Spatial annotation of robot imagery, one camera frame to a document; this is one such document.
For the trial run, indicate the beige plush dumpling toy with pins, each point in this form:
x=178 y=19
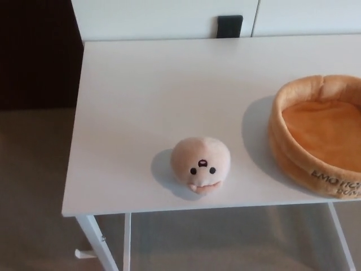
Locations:
x=197 y=158

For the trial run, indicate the dark brown wooden panel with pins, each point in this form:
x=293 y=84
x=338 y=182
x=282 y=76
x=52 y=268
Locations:
x=36 y=50

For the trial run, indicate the orange round plush plate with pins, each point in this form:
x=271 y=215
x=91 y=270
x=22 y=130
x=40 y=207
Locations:
x=285 y=146

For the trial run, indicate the white metal table leg frame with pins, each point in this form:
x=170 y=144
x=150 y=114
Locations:
x=342 y=240
x=96 y=240

